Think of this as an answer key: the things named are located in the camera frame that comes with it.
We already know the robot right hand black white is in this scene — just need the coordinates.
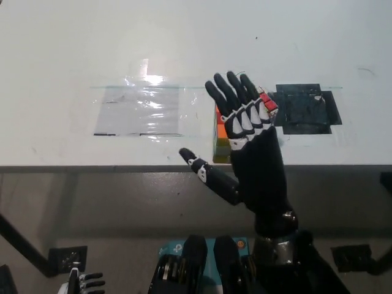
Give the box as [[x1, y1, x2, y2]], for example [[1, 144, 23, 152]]
[[179, 70, 300, 238]]

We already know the robot left hand black white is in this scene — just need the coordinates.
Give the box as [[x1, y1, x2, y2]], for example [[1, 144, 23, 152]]
[[67, 267, 107, 294]]

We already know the large orange red puzzle cube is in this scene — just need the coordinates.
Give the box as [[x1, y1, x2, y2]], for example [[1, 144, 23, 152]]
[[213, 105, 233, 164]]

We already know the black metal table leg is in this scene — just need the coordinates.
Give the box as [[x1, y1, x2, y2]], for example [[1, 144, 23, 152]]
[[0, 211, 51, 278]]

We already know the black flat floor object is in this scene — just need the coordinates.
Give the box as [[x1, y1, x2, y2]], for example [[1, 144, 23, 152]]
[[0, 264, 18, 294]]

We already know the clear plastic sheet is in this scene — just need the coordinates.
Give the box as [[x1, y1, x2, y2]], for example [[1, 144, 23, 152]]
[[91, 57, 197, 138]]

